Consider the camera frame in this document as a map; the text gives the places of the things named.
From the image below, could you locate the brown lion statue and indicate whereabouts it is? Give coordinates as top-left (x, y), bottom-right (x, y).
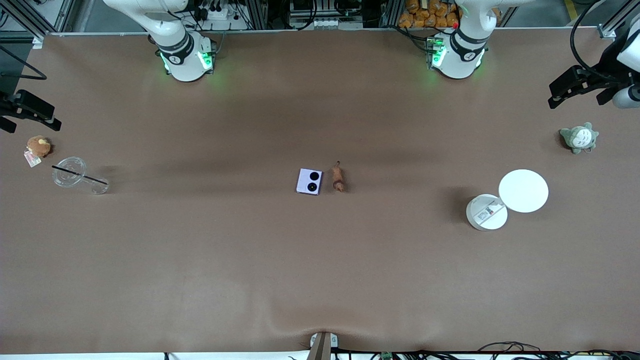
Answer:
top-left (331, 160), bottom-right (346, 193)

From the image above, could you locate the purple flip phone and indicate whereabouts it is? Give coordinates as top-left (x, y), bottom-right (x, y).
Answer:
top-left (296, 168), bottom-right (324, 196)

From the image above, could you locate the brown plush toy with tag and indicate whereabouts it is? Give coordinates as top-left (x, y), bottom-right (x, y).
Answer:
top-left (23, 135), bottom-right (52, 168)

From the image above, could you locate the grey totoro plush toy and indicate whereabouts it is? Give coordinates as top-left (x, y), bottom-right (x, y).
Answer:
top-left (559, 122), bottom-right (600, 155)

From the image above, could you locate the clear plastic cup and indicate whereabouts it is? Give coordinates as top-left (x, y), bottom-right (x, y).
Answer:
top-left (51, 156), bottom-right (110, 196)

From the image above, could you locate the black drinking straw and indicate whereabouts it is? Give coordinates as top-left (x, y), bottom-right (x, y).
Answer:
top-left (51, 165), bottom-right (109, 185)

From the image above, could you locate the white round lamp with base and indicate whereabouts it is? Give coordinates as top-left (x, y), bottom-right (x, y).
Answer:
top-left (465, 169), bottom-right (550, 232)

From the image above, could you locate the pile of orange plush toys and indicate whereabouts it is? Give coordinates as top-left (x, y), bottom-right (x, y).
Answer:
top-left (398, 0), bottom-right (463, 30)

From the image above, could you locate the white power strip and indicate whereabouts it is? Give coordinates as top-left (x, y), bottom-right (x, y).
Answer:
top-left (196, 4), bottom-right (244, 24)

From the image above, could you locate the aluminium frame post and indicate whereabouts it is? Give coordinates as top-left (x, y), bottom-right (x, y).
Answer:
top-left (0, 0), bottom-right (77, 49)
top-left (597, 0), bottom-right (640, 40)

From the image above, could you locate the black cable bundle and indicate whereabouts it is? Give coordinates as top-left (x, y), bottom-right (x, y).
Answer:
top-left (477, 341), bottom-right (640, 360)

